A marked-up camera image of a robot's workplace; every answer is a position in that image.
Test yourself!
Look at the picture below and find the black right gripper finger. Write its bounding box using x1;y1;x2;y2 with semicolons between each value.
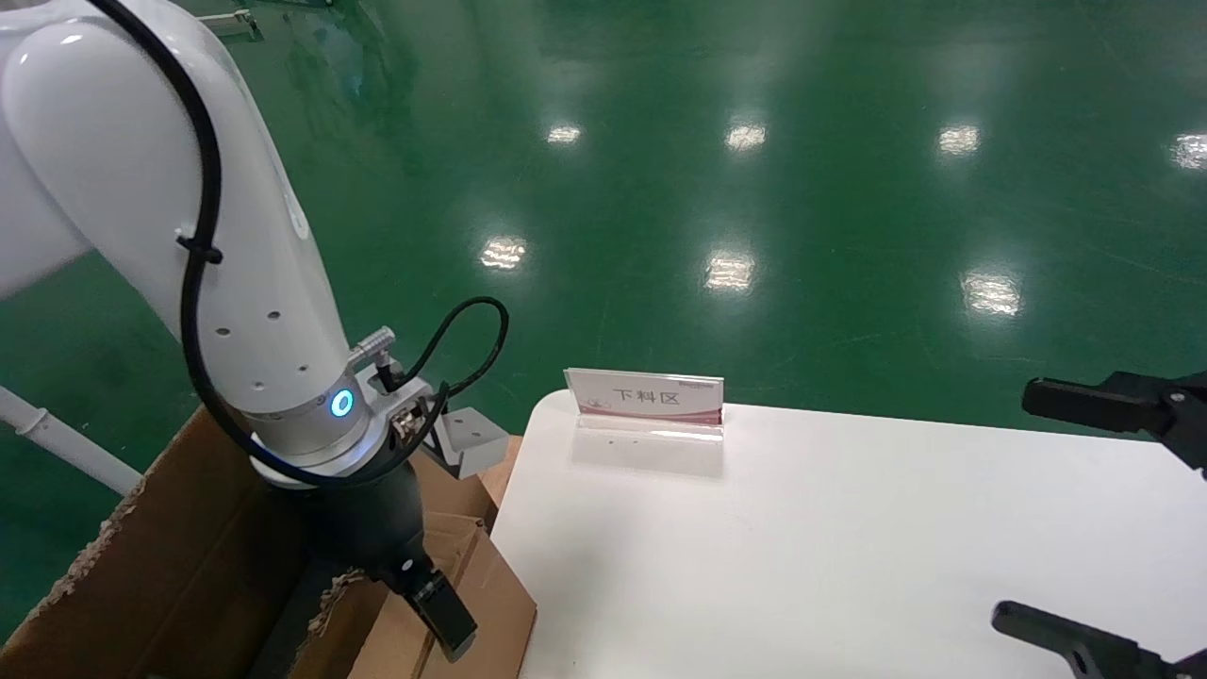
1022;370;1207;472
990;600;1207;679

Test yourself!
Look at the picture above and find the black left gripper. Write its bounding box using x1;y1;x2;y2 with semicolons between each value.
297;460;479;664

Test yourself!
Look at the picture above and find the small cardboard box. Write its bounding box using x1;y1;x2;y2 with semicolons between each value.
347;512;539;679

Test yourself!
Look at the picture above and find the large torn cardboard box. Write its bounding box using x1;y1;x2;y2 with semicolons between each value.
0;406;383;679

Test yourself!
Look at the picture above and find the wooden pallet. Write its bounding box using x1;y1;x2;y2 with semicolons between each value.
415;434;523;531

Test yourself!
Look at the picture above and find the acrylic sign holder with label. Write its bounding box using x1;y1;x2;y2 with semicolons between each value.
564;368;726;443

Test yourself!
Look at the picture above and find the grey wrist camera housing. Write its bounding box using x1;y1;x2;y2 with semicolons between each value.
436;406;511;480

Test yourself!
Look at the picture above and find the thick black cable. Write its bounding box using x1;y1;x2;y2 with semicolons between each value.
375;296;511;399

